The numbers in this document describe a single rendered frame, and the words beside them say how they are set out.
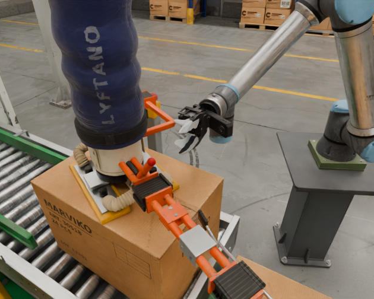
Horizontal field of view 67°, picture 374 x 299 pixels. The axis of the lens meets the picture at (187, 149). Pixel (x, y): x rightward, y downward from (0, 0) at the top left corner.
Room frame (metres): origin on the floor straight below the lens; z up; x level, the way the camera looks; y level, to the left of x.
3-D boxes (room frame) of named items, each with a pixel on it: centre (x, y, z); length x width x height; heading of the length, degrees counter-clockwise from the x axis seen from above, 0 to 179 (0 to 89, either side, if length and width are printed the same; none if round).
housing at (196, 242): (0.42, -0.02, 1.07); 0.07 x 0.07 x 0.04; 35
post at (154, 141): (1.33, 0.18, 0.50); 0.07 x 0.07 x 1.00; 60
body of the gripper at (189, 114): (0.79, -0.04, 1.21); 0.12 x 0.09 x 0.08; 150
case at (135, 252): (0.79, 0.22, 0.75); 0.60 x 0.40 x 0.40; 58
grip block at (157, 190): (0.59, 0.10, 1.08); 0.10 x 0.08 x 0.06; 125
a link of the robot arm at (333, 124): (1.19, -0.77, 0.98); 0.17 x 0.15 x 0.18; 8
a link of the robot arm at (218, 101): (0.85, -0.08, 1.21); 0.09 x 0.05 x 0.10; 60
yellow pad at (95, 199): (0.74, 0.32, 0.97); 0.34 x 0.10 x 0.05; 35
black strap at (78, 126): (0.80, 0.24, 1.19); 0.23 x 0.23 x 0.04
